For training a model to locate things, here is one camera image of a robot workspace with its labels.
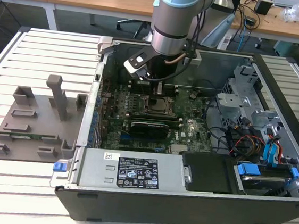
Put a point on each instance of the thin metal locking lever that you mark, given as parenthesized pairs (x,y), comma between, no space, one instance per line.
(141,87)

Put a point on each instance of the black graphics card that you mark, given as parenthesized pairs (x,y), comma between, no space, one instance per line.
(148,130)

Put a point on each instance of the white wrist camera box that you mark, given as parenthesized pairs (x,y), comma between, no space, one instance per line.
(133,62)

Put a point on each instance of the grey case latch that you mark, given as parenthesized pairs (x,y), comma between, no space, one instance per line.
(104,43)

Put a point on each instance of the black RAM slot row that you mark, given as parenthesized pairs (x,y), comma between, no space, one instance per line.
(146,89)
(154,118)

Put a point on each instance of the silver CPU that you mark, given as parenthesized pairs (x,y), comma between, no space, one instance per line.
(164,106)

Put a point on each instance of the silver metal drive cage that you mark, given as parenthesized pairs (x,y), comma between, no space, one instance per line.
(232,102)

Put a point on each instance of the clear plastic bag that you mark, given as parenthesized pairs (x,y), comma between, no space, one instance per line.
(293,13)

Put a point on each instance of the blue case latch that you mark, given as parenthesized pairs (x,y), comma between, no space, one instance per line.
(59,167)

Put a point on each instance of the small black box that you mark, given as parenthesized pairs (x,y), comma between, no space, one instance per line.
(262,6)

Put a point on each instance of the green motherboard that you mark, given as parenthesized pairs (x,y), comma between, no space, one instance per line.
(193,127)

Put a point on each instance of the hard disk in blue carrier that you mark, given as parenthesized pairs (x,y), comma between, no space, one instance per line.
(249,170)

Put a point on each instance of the grey parts rack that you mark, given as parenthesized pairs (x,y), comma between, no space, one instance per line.
(43,125)

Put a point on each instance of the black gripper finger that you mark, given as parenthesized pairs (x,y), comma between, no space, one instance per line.
(156,99)

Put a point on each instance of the black plastic shroud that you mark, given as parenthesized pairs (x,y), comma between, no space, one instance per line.
(207,174)

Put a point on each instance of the black open PC case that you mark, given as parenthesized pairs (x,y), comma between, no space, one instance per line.
(181,214)

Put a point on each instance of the silver power supply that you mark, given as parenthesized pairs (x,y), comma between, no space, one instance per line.
(92,170)

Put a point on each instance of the teal box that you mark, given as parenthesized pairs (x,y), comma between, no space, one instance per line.
(283,48)

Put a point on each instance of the white power strip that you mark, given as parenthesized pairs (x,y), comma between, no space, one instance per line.
(225,42)

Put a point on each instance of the CPU socket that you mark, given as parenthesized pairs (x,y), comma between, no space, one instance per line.
(146,105)

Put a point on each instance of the grey laptop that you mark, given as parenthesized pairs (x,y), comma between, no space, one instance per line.
(286,1)

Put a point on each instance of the black office chair base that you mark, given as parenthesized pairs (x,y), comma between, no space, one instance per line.
(127,21)

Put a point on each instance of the black power adapter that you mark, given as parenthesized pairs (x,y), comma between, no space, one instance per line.
(250,21)

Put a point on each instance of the round coin battery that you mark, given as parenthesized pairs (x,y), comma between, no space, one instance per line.
(193,95)

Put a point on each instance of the green RAM stick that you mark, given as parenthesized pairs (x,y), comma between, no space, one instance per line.
(26,137)

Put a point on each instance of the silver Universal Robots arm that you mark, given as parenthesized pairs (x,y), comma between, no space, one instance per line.
(172,20)

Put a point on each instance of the black tower box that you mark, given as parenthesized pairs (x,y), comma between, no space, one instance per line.
(237,2)

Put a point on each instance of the silver chipset heatsink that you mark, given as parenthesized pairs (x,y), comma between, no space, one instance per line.
(179,149)

